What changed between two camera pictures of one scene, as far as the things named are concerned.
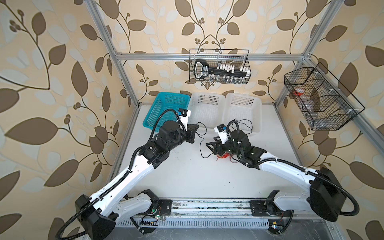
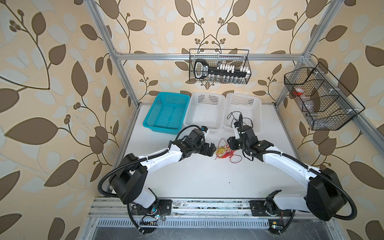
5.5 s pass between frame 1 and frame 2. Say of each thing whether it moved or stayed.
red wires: stayed
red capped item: stayed
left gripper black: moved
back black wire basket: stayed
